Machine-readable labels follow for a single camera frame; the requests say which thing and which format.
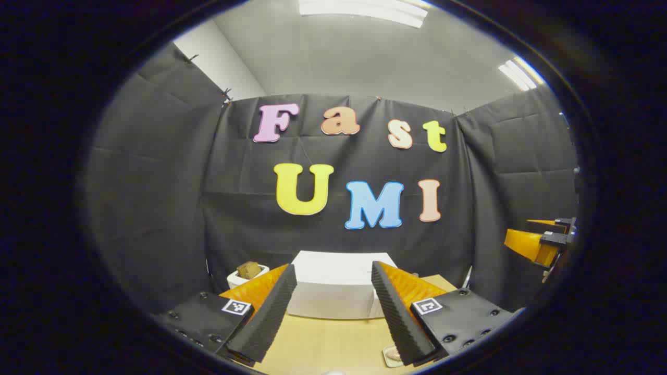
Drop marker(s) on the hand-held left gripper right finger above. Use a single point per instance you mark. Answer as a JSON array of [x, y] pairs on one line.
[[398, 323]]

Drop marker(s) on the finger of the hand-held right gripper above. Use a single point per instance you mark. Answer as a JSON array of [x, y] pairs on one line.
[[563, 223], [529, 245]]

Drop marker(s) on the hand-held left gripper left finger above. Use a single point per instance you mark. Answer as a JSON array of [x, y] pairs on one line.
[[266, 317]]

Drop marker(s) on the white microwave oven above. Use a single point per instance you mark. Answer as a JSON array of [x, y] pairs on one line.
[[333, 284]]

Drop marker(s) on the cream cherry print tray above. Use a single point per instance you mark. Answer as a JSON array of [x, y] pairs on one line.
[[391, 357]]

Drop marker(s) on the white toaster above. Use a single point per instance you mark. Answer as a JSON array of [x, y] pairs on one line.
[[234, 281]]

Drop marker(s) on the brown bread slice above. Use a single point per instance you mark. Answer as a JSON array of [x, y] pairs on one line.
[[249, 270]]

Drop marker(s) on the black backdrop cloth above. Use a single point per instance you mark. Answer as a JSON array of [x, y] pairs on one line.
[[167, 208]]

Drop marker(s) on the side ceiling light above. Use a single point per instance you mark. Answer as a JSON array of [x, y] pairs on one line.
[[518, 74]]

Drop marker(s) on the long ceiling light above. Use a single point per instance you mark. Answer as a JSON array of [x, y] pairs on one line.
[[365, 10]]

